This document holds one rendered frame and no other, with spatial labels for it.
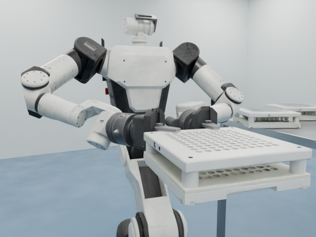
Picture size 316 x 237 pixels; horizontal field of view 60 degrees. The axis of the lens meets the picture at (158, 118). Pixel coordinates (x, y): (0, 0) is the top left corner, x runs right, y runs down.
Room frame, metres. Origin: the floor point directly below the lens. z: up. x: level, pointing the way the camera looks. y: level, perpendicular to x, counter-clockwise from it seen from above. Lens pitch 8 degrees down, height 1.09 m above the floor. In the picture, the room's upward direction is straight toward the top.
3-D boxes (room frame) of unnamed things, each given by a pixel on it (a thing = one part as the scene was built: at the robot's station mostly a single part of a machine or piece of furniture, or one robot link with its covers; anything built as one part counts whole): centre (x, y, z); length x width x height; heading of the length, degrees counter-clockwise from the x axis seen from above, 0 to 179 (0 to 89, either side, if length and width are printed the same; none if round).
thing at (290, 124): (1.37, -0.54, 0.89); 0.24 x 0.24 x 0.02; 2
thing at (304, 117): (1.62, -0.81, 0.89); 0.24 x 0.24 x 0.02; 0
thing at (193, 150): (0.55, -0.12, 0.96); 0.25 x 0.24 x 0.02; 108
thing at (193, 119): (0.77, -0.12, 0.96); 0.12 x 0.10 x 0.13; 10
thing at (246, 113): (1.37, -0.54, 0.94); 0.25 x 0.24 x 0.02; 2
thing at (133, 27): (1.14, 0.08, 1.30); 0.10 x 0.07 x 0.09; 108
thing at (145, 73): (1.20, 0.09, 1.10); 0.34 x 0.30 x 0.36; 108
